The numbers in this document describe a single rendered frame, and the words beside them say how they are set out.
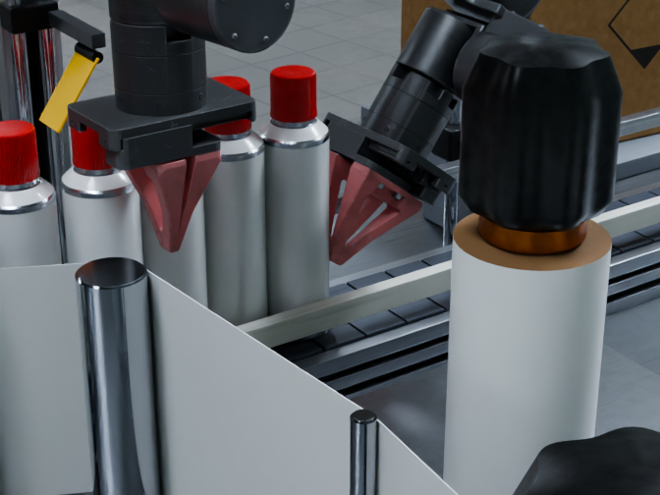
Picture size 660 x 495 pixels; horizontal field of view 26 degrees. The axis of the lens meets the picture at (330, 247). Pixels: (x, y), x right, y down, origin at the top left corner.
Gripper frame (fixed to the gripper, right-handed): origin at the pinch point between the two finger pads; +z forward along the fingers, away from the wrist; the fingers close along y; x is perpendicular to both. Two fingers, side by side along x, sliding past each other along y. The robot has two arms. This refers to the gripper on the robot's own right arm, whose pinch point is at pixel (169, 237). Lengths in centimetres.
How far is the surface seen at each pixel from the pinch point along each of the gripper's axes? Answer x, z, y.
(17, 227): 4.3, -1.3, -8.5
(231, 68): 302, 93, 185
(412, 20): 48, 5, 58
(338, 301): 2.4, 9.7, 15.0
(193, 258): 4.0, 4.0, 3.9
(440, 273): 2.0, 9.9, 24.4
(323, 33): 317, 93, 231
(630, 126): 9, 5, 52
